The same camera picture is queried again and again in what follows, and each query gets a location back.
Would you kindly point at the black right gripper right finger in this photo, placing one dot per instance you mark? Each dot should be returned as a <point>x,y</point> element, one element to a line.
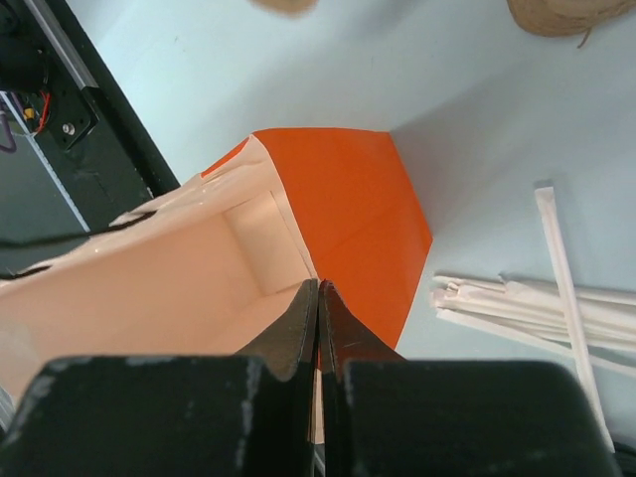
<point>387,416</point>

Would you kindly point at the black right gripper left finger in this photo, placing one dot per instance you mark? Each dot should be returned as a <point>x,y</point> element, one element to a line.
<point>247,414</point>

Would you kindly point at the orange paper gift bag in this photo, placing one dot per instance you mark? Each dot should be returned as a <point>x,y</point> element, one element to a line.
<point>206,267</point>

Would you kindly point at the single brown pulp cup carrier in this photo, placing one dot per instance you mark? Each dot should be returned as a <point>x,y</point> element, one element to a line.
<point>288,8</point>

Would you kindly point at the brown pulp cup carrier stack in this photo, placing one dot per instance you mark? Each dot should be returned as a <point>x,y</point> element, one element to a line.
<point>562,18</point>

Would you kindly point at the white wrapped straw pile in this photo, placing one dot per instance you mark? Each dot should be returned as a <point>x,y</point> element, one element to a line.
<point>530,312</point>

